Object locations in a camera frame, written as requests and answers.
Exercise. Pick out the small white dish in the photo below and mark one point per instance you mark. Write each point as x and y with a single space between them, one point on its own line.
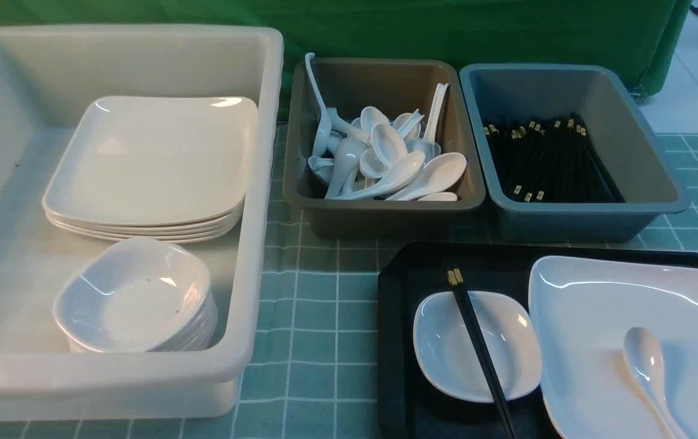
446 356

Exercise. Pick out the large white square plate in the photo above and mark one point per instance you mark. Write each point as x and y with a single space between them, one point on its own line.
581 310

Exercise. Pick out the black chopstick pair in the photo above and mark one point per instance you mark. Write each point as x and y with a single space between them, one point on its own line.
474 328

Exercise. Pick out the white ceramic spoon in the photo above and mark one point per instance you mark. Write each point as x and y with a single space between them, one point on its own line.
644 359

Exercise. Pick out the pile of white spoons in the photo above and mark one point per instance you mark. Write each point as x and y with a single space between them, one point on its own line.
375 157

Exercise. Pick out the brown plastic bin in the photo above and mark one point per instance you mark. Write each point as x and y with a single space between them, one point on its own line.
393 86

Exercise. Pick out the green checkered tablecloth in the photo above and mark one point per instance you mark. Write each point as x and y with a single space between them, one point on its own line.
313 368

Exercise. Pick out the stack of white square plates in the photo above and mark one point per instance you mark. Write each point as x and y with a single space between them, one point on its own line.
175 169

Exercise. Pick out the black serving tray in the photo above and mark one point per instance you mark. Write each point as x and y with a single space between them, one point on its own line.
408 405

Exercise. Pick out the pile of black chopsticks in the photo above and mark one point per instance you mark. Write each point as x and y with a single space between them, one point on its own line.
549 161

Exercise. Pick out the stack of small white dishes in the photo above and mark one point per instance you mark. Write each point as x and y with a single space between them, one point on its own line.
135 299

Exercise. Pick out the grey-blue plastic bin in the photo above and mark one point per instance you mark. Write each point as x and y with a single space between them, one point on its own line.
622 137

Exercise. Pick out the green backdrop cloth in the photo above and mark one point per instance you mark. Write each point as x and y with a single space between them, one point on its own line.
634 39

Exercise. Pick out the large white plastic bin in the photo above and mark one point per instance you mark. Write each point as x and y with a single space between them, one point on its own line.
48 77

